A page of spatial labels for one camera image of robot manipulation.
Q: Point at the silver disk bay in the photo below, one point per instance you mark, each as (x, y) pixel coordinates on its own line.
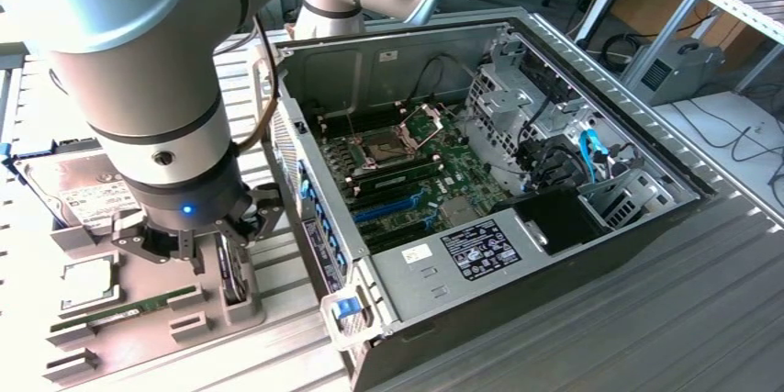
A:
(637, 199)

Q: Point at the black plastic shroud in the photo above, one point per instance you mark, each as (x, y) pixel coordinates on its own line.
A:
(551, 217)

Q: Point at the open PC case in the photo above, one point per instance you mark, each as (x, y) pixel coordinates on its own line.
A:
(520, 318)

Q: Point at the green RAM stick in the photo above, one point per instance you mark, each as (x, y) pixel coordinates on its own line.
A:
(123, 311)

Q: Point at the installed RAM stick with label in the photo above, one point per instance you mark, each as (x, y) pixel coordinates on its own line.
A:
(397, 179)

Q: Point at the green motherboard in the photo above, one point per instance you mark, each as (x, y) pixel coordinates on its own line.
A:
(465, 167)

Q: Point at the black graphics card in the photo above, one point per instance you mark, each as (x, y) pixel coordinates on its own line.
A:
(236, 277)

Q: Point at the blue expansion slot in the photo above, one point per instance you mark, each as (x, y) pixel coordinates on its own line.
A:
(383, 209)

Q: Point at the CPU socket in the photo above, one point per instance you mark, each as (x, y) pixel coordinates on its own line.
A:
(383, 151)

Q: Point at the silver chipset heatsink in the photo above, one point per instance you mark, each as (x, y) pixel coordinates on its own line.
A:
(459, 210)

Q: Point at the hard disk in blue caddy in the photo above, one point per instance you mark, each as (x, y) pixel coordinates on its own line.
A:
(67, 181)

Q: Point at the aluminium frame table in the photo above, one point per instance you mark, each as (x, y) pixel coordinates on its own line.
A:
(744, 2)

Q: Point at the grey control box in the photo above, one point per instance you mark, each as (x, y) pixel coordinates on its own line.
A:
(680, 66)

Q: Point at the grey power supply unit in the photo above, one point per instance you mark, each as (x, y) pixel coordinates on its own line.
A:
(416, 282)

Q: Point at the silver drive cage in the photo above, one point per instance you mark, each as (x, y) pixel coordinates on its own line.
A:
(499, 103)

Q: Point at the grey parts rack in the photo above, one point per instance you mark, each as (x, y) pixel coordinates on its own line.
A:
(140, 282)

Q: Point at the metal socket cover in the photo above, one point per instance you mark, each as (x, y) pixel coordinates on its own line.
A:
(425, 128)

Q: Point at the silver CPU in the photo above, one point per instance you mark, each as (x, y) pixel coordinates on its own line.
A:
(88, 284)

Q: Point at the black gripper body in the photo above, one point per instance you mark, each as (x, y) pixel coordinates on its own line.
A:
(196, 194)

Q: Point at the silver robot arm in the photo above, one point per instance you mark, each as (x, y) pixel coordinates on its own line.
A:
(153, 66)

